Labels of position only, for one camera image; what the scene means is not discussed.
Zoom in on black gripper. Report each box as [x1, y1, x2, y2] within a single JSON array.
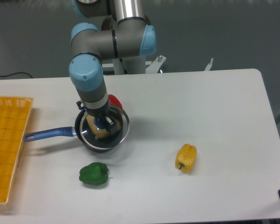
[[76, 100, 118, 134]]

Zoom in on glass pot lid blue knob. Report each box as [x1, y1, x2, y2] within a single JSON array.
[[79, 105, 130, 152]]

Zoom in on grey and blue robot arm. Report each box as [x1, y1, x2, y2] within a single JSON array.
[[69, 0, 156, 133]]

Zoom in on triangular toasted bread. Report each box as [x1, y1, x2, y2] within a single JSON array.
[[86, 115, 122, 140]]

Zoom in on dark blue saucepan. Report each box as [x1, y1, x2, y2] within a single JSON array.
[[23, 108, 129, 154]]

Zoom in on red bell pepper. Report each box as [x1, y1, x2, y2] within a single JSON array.
[[108, 94, 123, 109]]

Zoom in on green bell pepper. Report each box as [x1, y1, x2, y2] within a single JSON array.
[[79, 162, 109, 186]]

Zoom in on yellow bell pepper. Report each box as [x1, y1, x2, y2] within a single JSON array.
[[175, 144, 197, 173]]

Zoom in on yellow woven basket tray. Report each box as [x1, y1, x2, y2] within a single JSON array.
[[0, 96, 34, 204]]

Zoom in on black cable on floor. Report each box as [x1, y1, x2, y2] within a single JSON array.
[[0, 71, 34, 79]]

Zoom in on white bracket right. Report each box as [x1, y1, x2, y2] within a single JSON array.
[[204, 57, 214, 71]]

